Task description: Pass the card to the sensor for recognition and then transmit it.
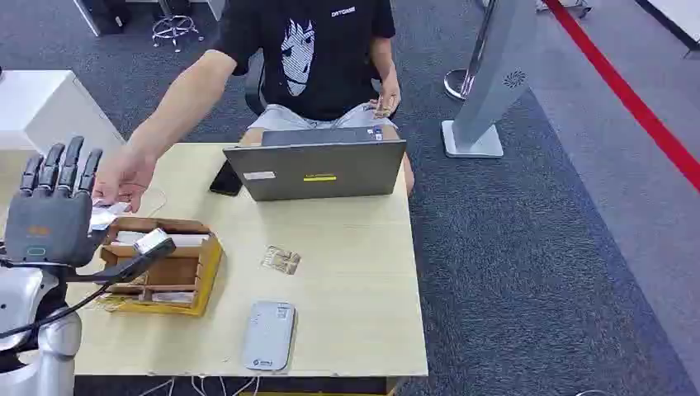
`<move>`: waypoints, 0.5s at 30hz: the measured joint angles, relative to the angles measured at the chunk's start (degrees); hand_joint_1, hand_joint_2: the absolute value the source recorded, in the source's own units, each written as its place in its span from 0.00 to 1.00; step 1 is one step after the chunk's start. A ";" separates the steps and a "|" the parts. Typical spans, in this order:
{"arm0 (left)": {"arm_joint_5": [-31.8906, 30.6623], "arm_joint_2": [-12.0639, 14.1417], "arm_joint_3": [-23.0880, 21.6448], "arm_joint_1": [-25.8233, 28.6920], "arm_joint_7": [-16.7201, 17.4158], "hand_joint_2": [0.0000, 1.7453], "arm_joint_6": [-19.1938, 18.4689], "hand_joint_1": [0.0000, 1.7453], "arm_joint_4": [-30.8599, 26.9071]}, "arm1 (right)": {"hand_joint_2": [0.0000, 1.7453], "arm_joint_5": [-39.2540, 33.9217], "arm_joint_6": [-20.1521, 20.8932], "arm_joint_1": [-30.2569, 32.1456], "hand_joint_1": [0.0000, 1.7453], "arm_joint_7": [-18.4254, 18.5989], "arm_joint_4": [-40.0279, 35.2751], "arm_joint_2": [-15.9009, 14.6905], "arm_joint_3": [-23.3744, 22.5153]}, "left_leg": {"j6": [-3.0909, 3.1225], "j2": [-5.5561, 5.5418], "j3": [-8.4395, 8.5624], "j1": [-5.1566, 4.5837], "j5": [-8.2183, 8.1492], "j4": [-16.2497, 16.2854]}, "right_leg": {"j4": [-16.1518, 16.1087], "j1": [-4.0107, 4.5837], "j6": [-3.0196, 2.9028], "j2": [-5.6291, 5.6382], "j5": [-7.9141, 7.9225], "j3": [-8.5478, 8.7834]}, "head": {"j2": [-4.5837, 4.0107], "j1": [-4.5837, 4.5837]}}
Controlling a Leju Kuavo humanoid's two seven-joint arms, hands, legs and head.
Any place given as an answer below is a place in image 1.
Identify person's left hand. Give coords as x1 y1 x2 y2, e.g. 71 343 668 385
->
375 75 403 119

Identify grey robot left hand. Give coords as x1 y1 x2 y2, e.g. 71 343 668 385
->
4 135 177 285

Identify person's right hand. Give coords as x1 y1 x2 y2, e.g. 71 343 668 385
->
92 146 158 215

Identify person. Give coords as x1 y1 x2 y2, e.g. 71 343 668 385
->
211 0 415 196

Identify long white card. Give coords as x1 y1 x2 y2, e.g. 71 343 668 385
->
114 231 212 248

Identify grey laptop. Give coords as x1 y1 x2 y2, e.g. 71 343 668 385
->
222 125 408 203

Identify black smartphone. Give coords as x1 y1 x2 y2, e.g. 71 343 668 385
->
208 159 245 197

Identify grey kiosk stand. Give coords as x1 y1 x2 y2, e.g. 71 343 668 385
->
441 0 541 160

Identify white cabinet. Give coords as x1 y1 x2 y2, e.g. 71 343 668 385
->
0 69 128 156

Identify wooden card box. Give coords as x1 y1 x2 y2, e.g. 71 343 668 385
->
97 216 225 318

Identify small pale card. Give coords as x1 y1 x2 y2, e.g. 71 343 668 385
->
151 290 196 305

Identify black office chair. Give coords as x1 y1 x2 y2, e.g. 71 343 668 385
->
244 49 270 117

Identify chrome stool base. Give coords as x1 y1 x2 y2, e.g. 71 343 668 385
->
151 0 205 54

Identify grey flat device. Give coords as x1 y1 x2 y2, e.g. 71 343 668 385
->
241 299 297 373

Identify red floor tape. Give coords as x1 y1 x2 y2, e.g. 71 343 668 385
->
542 0 700 193

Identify thin white cable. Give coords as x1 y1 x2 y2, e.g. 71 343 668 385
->
143 187 168 219

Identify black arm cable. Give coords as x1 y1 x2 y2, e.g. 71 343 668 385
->
0 257 113 341

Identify chrome stanchion post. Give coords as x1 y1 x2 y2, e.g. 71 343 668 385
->
443 0 499 101

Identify white cables under desk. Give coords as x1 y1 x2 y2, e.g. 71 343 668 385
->
136 375 263 396

